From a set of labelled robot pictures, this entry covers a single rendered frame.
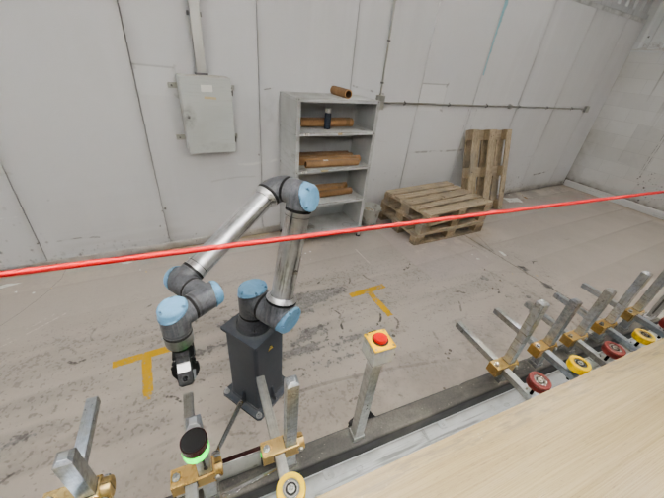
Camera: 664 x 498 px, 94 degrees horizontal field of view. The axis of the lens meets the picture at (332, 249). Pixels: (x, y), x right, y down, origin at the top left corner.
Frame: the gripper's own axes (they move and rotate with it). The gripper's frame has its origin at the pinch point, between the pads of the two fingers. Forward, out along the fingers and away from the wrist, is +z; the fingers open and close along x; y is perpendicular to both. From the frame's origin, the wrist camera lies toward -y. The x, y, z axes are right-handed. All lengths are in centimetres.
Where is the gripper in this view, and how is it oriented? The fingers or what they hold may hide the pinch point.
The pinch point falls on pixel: (189, 382)
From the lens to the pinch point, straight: 135.3
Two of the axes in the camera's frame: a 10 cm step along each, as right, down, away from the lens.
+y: -3.8, -5.2, 7.6
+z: -0.9, 8.4, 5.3
